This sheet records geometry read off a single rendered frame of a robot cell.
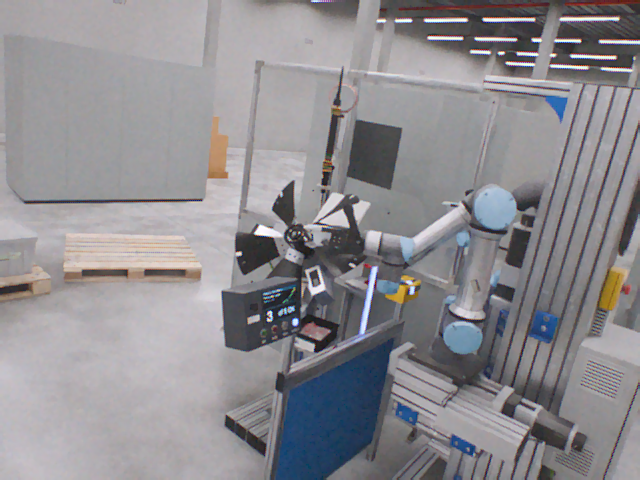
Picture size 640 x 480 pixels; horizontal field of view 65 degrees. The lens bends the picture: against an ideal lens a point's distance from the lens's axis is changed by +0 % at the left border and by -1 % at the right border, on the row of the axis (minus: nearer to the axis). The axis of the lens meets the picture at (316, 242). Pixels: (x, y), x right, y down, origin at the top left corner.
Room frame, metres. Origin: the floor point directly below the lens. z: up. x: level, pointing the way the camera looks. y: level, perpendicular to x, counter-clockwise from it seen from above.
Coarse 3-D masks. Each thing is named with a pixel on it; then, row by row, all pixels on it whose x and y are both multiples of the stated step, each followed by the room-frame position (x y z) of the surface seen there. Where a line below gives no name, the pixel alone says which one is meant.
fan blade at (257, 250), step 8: (240, 232) 2.48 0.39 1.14; (240, 240) 2.46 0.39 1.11; (248, 240) 2.45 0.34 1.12; (256, 240) 2.43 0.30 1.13; (264, 240) 2.42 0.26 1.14; (272, 240) 2.41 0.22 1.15; (240, 248) 2.45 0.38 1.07; (248, 248) 2.43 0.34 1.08; (256, 248) 2.42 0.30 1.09; (264, 248) 2.41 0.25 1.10; (272, 248) 2.41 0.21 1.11; (240, 256) 2.44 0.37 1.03; (248, 256) 2.43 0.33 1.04; (256, 256) 2.42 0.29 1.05; (264, 256) 2.41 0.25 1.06; (272, 256) 2.41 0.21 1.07; (240, 264) 2.43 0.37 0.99; (248, 264) 2.42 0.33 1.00; (256, 264) 2.42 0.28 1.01; (248, 272) 2.41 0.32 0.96
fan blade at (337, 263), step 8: (320, 248) 2.28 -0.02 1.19; (320, 256) 2.21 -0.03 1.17; (328, 256) 2.22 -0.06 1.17; (336, 256) 2.22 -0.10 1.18; (344, 256) 2.24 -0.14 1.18; (352, 256) 2.25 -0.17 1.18; (328, 264) 2.16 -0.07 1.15; (336, 264) 2.17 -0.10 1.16; (344, 264) 2.17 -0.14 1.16; (336, 272) 2.12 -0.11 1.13; (344, 272) 2.13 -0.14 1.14
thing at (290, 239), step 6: (288, 228) 2.38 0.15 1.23; (294, 228) 2.37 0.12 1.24; (300, 228) 2.36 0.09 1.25; (288, 234) 2.36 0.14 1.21; (300, 234) 2.33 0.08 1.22; (306, 234) 2.33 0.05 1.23; (312, 234) 2.44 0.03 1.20; (288, 240) 2.33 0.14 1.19; (294, 240) 2.32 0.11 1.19; (300, 240) 2.30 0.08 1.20; (312, 240) 2.41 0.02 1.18; (294, 246) 2.32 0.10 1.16; (300, 246) 2.32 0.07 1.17; (300, 252) 2.38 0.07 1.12; (306, 252) 2.37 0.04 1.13; (312, 252) 2.36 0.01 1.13
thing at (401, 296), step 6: (402, 276) 2.40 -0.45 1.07; (408, 276) 2.42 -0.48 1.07; (414, 282) 2.34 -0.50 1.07; (420, 282) 2.37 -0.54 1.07; (402, 288) 2.26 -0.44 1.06; (390, 294) 2.30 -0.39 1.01; (396, 294) 2.28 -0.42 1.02; (402, 294) 2.26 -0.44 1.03; (408, 294) 2.29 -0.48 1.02; (414, 294) 2.34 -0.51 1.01; (396, 300) 2.27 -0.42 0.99; (402, 300) 2.26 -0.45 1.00; (408, 300) 2.30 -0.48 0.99
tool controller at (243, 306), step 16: (240, 288) 1.51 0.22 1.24; (256, 288) 1.49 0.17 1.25; (272, 288) 1.53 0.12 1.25; (288, 288) 1.59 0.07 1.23; (224, 304) 1.48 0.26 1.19; (240, 304) 1.44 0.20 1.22; (256, 304) 1.45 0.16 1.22; (272, 304) 1.52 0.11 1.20; (288, 304) 1.57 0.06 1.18; (224, 320) 1.47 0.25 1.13; (240, 320) 1.43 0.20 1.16; (256, 320) 1.45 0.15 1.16; (288, 320) 1.56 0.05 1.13; (240, 336) 1.43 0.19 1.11; (256, 336) 1.44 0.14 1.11; (272, 336) 1.49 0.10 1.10
